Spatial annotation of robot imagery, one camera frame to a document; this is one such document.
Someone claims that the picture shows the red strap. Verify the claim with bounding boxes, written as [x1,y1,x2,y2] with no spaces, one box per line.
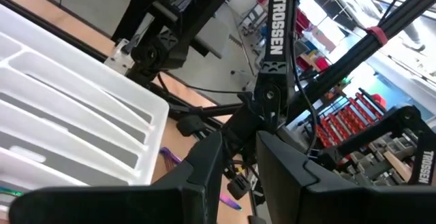
[364,25,390,47]

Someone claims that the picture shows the black overhead frame strut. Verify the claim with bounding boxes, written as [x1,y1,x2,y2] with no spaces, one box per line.
[285,0,436,123]

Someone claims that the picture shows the red parts bin shelf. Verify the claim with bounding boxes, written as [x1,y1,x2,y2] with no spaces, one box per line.
[315,86,388,150]

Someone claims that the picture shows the white cutlery tray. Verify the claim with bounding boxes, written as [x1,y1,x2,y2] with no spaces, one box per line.
[0,2,170,211]

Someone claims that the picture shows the iridescent fork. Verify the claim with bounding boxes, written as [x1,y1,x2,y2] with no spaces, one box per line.
[159,146,183,172]

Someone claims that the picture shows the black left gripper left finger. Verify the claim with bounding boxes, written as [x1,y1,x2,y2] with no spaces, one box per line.
[8,131,224,224]

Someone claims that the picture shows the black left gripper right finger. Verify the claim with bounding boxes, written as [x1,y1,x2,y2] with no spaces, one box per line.
[255,130,436,224]

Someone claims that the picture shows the iridescent spoon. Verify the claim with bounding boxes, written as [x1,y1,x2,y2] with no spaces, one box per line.
[0,187,23,198]

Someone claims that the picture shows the iridescent knife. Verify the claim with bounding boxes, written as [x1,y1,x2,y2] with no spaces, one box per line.
[219,192,243,212]

